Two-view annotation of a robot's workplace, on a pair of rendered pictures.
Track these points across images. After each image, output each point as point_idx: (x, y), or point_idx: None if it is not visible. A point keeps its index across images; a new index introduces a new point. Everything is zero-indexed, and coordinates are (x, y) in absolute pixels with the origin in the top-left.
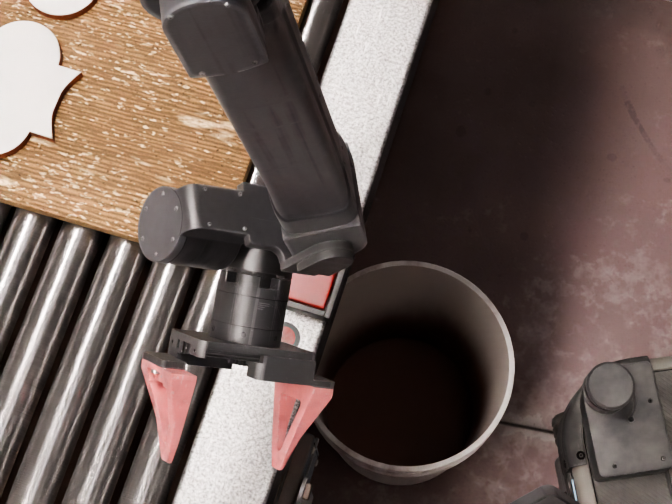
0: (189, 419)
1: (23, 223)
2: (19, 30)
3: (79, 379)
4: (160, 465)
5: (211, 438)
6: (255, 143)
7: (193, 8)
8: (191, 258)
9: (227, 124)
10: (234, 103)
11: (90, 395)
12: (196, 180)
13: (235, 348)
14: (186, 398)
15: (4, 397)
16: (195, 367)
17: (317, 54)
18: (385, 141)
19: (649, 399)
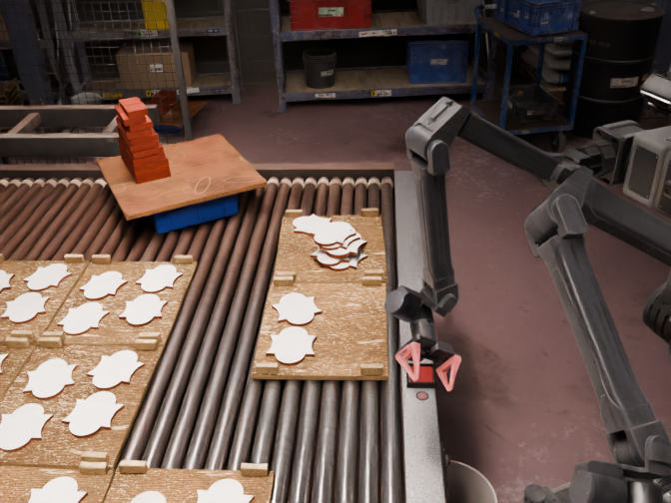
0: (398, 427)
1: (311, 383)
2: (290, 329)
3: (351, 422)
4: (394, 440)
5: (409, 429)
6: (432, 234)
7: (438, 145)
8: (406, 308)
9: (374, 340)
10: (430, 210)
11: (356, 429)
12: (370, 356)
13: (427, 337)
14: (418, 351)
15: (325, 433)
16: (393, 409)
17: (394, 322)
18: None
19: (553, 499)
